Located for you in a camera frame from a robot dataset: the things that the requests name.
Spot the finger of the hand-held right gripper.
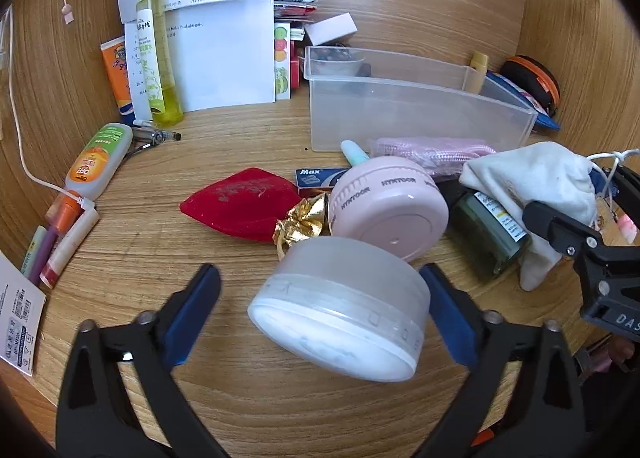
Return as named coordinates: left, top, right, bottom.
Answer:
left=522, top=200, right=603, bottom=264
left=600, top=165, right=640, bottom=224

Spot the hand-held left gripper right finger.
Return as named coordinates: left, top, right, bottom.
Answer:
left=415, top=262, right=588, bottom=458

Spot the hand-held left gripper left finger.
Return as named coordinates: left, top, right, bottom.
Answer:
left=55, top=263, right=236, bottom=458

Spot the white cloth drawstring pouch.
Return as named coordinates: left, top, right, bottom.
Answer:
left=459, top=141, right=640, bottom=291

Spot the dark green glass bottle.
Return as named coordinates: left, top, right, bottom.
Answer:
left=447, top=188, right=532, bottom=280

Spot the frosted white round jar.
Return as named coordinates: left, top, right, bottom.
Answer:
left=247, top=236, right=432, bottom=383

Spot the pink round case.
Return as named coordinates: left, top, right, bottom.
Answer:
left=327, top=156, right=450, bottom=264

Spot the red velvet pouch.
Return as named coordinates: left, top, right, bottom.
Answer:
left=179, top=167, right=303, bottom=244

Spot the pink rope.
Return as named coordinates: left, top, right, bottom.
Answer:
left=367, top=136, right=498, bottom=181

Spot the gold foil wrapper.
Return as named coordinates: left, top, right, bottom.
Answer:
left=272, top=193, right=331, bottom=259

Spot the clear plastic bin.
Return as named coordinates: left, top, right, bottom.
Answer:
left=302, top=45, right=540, bottom=154

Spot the wooden desktop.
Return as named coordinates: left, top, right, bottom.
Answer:
left=0, top=100, right=640, bottom=458

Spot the blue pouch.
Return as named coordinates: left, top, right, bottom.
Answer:
left=482, top=72, right=562, bottom=133

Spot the orange and black round case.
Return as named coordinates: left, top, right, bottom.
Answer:
left=500, top=55, right=561, bottom=118

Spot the white tube with red band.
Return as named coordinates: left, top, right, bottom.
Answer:
left=39, top=205, right=100, bottom=289

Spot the purple pen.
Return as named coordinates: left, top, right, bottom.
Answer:
left=30, top=225, right=61, bottom=289

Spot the orange cap marker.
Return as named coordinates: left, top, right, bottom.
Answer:
left=45, top=190, right=88, bottom=239

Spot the small bottle with yellow cap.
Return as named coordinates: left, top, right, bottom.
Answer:
left=465, top=50, right=490, bottom=95

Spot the white label card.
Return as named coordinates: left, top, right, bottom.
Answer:
left=0, top=253, right=47, bottom=378

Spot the pale green stick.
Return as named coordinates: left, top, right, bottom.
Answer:
left=20, top=224, right=48, bottom=276

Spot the metal nail clipper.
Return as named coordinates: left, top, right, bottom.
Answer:
left=117, top=120, right=182, bottom=161

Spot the small blue box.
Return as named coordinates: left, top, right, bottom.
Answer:
left=295, top=167, right=351, bottom=199

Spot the white bottle with orange label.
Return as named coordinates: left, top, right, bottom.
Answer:
left=65, top=122, right=134, bottom=200

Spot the orange sunscreen tube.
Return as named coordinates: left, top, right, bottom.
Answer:
left=100, top=36, right=136, bottom=119

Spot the large white paper sheet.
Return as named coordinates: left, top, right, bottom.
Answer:
left=122, top=0, right=277, bottom=121

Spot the fruit sticker booklet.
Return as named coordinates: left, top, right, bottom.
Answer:
left=273, top=22, right=306, bottom=101

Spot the yellow-green spray bottle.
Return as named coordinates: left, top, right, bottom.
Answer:
left=136, top=0, right=185, bottom=128

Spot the small white box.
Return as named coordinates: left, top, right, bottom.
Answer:
left=302, top=14, right=358, bottom=46

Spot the stack of small packets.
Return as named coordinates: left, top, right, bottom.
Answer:
left=273, top=0, right=319, bottom=41

